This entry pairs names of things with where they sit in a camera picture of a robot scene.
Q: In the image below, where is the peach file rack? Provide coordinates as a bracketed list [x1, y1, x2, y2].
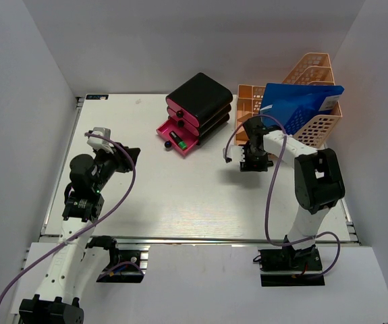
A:
[235, 53, 342, 148]

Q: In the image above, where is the blue plastic folder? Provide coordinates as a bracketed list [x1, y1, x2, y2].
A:
[259, 83, 344, 135]

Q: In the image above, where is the purple cable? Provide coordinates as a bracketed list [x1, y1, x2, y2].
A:
[222, 114, 341, 279]
[0, 133, 144, 324]

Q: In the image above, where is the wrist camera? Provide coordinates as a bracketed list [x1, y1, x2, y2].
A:
[223, 145, 245, 163]
[86, 127, 112, 153]

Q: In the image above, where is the black label sticker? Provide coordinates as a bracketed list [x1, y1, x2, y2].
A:
[85, 94, 109, 101]

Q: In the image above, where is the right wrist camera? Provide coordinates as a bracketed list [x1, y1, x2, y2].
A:
[223, 145, 245, 163]

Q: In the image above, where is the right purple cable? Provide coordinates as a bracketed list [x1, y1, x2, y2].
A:
[222, 114, 341, 279]

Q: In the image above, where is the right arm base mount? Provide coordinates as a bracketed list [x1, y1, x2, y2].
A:
[252, 246, 325, 288]

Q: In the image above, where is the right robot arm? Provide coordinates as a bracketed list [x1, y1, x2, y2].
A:
[240, 117, 345, 269]

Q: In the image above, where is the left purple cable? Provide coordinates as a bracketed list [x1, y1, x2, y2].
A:
[0, 133, 144, 324]

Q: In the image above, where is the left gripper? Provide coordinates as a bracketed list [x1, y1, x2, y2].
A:
[92, 142, 141, 193]

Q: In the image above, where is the black pink drawer organizer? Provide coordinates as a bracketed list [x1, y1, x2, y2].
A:
[156, 72, 233, 157]

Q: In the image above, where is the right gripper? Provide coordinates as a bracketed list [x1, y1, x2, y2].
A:
[239, 144, 269, 172]

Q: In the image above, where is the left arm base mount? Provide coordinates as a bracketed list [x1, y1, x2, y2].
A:
[86, 236, 148, 284]

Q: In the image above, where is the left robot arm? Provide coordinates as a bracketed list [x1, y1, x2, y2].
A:
[19, 140, 140, 323]

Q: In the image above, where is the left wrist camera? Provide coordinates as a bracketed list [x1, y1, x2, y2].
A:
[86, 127, 112, 153]

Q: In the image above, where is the green highlighter marker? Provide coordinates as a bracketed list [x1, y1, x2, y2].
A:
[169, 131, 187, 151]

